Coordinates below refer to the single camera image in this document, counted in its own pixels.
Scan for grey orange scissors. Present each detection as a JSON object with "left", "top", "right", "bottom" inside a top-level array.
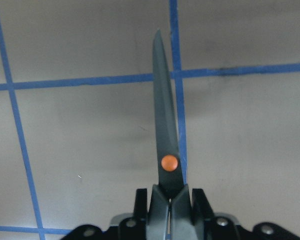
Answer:
[{"left": 146, "top": 30, "right": 201, "bottom": 240}]

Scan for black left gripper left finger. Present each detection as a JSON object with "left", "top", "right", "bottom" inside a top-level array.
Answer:
[{"left": 63, "top": 188, "right": 148, "bottom": 240}]

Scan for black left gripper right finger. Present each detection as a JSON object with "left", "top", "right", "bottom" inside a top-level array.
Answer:
[{"left": 192, "top": 188, "right": 300, "bottom": 240}]

